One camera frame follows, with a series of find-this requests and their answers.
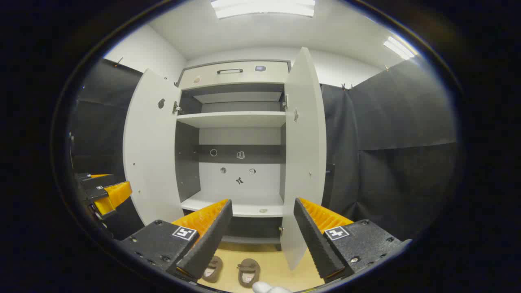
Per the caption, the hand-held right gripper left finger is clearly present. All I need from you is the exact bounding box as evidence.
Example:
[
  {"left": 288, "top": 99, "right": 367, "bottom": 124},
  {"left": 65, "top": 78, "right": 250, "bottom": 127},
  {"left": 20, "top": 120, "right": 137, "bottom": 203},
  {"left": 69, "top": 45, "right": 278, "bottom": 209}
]
[{"left": 120, "top": 199, "right": 233, "bottom": 281}]

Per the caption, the large ceiling light panel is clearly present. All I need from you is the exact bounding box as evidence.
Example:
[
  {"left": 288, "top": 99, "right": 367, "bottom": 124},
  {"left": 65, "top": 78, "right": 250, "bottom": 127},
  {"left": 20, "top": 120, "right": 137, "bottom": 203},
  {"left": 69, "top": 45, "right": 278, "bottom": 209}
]
[{"left": 210, "top": 0, "right": 316, "bottom": 20}]

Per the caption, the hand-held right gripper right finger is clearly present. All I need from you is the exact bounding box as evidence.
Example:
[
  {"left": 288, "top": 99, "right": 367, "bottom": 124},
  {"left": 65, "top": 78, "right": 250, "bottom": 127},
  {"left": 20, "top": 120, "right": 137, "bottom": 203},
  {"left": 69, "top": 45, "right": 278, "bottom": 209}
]
[{"left": 293, "top": 197, "right": 412, "bottom": 284}]

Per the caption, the white cabinet drawer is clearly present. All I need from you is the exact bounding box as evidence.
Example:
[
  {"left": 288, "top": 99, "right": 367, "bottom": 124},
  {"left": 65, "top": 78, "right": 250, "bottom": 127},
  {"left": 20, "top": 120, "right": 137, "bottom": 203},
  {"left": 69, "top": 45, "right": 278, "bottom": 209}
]
[{"left": 178, "top": 61, "right": 289, "bottom": 90}]

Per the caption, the brown fuzzy shoe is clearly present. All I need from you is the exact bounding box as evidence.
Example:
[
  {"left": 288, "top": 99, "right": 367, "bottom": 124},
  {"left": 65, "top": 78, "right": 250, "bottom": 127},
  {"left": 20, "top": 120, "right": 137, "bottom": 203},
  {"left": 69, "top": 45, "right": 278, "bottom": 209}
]
[
  {"left": 237, "top": 258, "right": 261, "bottom": 288},
  {"left": 202, "top": 256, "right": 223, "bottom": 283}
]

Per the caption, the black backdrop cloth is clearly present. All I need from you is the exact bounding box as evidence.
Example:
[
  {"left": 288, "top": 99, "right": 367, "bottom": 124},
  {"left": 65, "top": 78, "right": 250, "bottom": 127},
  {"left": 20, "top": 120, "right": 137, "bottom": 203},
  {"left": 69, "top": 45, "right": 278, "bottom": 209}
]
[{"left": 71, "top": 55, "right": 458, "bottom": 243}]

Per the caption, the white cabinet door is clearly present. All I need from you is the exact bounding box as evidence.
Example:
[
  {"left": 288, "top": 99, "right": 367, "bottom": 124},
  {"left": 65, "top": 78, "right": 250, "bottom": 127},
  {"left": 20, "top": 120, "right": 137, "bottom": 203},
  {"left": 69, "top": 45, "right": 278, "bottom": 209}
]
[
  {"left": 280, "top": 47, "right": 327, "bottom": 271},
  {"left": 123, "top": 68, "right": 182, "bottom": 226}
]

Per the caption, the white shoe cabinet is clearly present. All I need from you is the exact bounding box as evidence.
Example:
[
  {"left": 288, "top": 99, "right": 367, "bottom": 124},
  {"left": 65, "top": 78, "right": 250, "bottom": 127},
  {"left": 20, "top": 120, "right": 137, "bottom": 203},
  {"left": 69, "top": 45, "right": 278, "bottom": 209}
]
[{"left": 176, "top": 60, "right": 292, "bottom": 251}]

